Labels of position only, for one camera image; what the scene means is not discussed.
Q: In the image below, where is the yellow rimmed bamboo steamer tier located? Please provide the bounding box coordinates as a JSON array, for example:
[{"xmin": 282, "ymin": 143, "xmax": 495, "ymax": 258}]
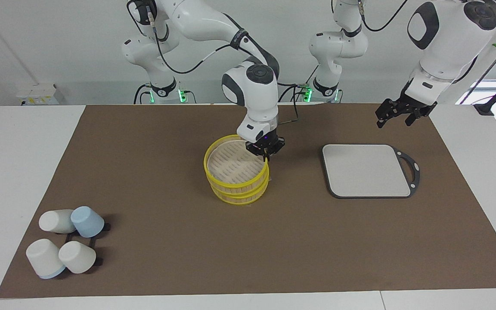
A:
[
  {"xmin": 203, "ymin": 134, "xmax": 270, "ymax": 193},
  {"xmin": 207, "ymin": 176, "xmax": 270, "ymax": 206}
]

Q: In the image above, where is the grey cutting board black rim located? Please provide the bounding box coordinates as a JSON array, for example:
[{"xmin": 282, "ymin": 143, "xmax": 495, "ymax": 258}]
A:
[{"xmin": 322, "ymin": 144, "xmax": 421, "ymax": 199}]

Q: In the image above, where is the brown table mat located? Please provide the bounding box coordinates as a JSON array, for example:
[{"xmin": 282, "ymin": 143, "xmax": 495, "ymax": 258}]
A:
[{"xmin": 0, "ymin": 103, "xmax": 496, "ymax": 299}]

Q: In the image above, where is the light blue plastic cup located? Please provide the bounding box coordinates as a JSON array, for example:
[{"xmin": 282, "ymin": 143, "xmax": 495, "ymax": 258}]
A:
[{"xmin": 71, "ymin": 206, "xmax": 105, "ymax": 238}]

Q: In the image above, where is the black cup rack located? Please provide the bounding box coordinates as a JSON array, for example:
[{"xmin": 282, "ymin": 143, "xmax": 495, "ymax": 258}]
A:
[{"xmin": 64, "ymin": 223, "xmax": 111, "ymax": 267}]

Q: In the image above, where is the white plastic cup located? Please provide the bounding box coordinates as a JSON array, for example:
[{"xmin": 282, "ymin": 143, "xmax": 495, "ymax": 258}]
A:
[
  {"xmin": 59, "ymin": 241, "xmax": 97, "ymax": 274},
  {"xmin": 39, "ymin": 209, "xmax": 76, "ymax": 234}
]

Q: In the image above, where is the white cup with blue rim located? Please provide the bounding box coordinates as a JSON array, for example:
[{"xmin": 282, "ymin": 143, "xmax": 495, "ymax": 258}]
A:
[{"xmin": 26, "ymin": 239, "xmax": 66, "ymax": 279}]

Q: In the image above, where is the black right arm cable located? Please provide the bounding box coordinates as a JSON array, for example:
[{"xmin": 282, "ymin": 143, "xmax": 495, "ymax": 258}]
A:
[{"xmin": 127, "ymin": 0, "xmax": 299, "ymax": 126}]

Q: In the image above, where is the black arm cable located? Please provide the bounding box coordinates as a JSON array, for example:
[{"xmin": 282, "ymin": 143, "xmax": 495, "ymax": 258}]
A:
[
  {"xmin": 357, "ymin": 0, "xmax": 410, "ymax": 33},
  {"xmin": 127, "ymin": 0, "xmax": 299, "ymax": 126}
]

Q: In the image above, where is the black base cable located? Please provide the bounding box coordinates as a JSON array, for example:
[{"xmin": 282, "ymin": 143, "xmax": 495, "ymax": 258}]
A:
[
  {"xmin": 278, "ymin": 64, "xmax": 320, "ymax": 104},
  {"xmin": 133, "ymin": 83, "xmax": 152, "ymax": 105}
]

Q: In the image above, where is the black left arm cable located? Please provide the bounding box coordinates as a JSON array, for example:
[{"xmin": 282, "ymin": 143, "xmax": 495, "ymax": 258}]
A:
[{"xmin": 357, "ymin": 0, "xmax": 410, "ymax": 33}]

